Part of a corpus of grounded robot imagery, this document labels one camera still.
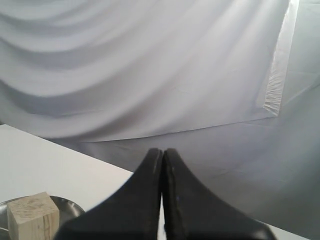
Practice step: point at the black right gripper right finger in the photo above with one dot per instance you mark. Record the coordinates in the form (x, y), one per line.
(193, 212)

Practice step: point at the light wooden block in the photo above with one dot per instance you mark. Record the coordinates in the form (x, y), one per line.
(34, 217)

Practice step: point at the grey backdrop sheet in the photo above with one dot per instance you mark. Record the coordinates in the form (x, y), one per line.
(233, 85)

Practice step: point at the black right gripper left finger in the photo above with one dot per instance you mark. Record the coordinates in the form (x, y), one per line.
(131, 213)

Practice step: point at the round stainless steel plate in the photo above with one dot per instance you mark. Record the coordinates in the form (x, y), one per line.
(67, 208)

